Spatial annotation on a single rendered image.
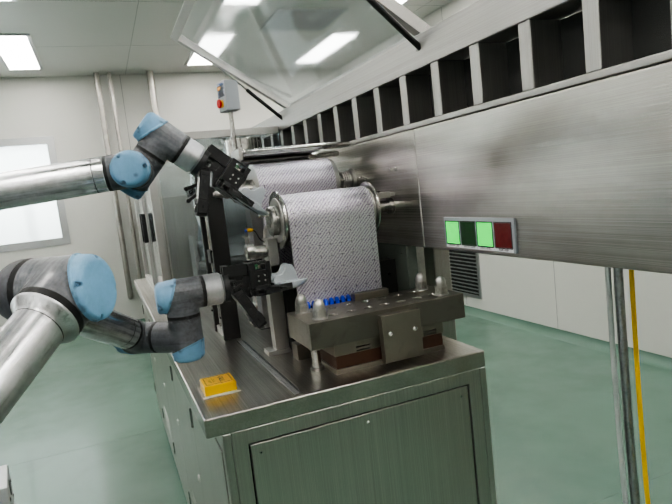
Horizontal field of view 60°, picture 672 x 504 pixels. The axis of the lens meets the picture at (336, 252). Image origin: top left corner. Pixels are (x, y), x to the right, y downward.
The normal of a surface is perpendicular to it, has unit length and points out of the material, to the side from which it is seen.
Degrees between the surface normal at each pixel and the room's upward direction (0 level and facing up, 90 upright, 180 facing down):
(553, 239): 90
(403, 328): 90
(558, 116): 90
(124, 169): 90
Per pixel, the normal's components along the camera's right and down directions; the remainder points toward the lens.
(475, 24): -0.92, 0.14
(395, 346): 0.38, 0.07
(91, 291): 0.97, -0.15
